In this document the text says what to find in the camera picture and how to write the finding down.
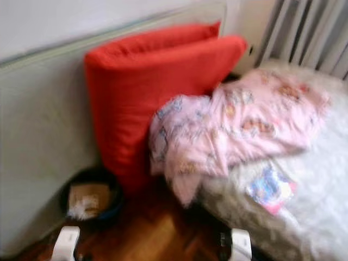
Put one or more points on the large red cushion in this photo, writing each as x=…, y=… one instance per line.
x=136, y=98

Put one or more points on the grey striped curtain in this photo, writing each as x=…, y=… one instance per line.
x=304, y=32

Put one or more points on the black waste bin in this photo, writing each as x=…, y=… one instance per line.
x=92, y=173

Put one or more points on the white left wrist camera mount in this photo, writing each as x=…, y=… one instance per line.
x=66, y=244

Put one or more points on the thin red cushion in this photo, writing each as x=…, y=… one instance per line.
x=168, y=37

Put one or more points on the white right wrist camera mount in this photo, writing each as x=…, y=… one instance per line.
x=241, y=247

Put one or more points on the colourful pink-edged book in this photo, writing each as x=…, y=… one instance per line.
x=271, y=190

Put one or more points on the pink cartoon print blanket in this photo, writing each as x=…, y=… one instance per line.
x=244, y=119

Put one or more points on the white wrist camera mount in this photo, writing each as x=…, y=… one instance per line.
x=241, y=247
x=66, y=244

